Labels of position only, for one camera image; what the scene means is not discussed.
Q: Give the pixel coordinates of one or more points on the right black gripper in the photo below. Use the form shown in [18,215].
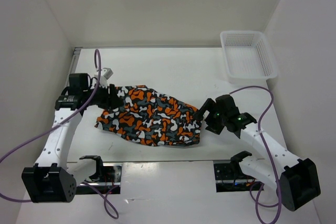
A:
[211,106]

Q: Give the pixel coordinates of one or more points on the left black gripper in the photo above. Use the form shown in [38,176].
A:
[112,101]

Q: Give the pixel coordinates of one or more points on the orange camouflage shorts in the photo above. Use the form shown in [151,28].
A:
[150,118]

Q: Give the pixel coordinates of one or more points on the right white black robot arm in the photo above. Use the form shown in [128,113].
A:
[294,179]

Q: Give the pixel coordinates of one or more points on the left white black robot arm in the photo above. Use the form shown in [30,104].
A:
[49,179]

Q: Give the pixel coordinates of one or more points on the white plastic basket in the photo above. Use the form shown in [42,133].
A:
[248,56]

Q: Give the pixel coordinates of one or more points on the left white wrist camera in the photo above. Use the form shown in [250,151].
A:
[105,75]

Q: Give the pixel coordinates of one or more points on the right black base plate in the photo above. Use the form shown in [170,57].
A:
[226,180]

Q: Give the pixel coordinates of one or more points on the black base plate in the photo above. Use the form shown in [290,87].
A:
[226,180]
[109,182]

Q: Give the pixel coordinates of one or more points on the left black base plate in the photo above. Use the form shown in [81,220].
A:
[109,182]

